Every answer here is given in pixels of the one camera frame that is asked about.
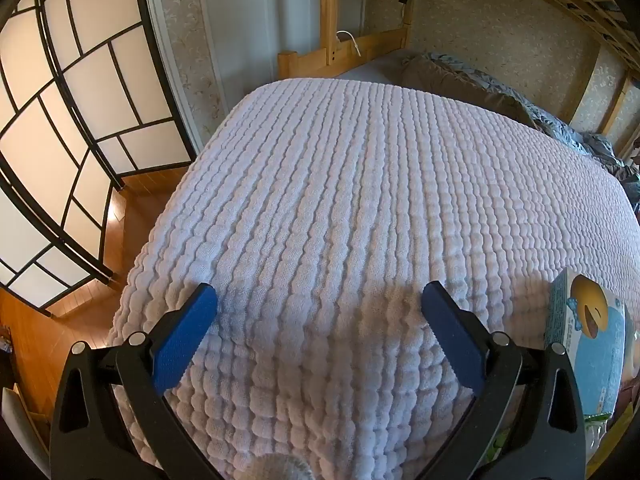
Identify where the white door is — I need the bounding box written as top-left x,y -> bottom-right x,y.
197,0 -> 281,106

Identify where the blue grey duvet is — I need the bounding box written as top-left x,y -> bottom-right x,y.
430,52 -> 640,181

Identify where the brown pillow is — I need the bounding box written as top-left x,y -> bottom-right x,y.
397,54 -> 541,128

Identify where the grey fuzzy cloth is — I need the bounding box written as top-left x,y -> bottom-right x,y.
242,454 -> 316,480

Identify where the white cable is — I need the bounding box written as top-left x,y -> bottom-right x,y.
336,30 -> 363,56

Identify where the wooden bunk bed frame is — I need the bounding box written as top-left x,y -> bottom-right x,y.
277,0 -> 640,136

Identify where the white textured blanket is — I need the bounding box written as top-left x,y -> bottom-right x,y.
107,77 -> 636,480

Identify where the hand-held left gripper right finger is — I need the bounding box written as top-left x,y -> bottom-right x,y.
415,281 -> 587,480

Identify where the blue medicine box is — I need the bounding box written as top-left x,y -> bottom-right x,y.
544,267 -> 636,418

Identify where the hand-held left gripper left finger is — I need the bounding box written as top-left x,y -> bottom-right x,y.
48,282 -> 221,480

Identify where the black framed folding screen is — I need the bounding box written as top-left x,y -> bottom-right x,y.
0,0 -> 198,318

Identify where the grey bed mattress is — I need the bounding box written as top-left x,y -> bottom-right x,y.
337,49 -> 417,82

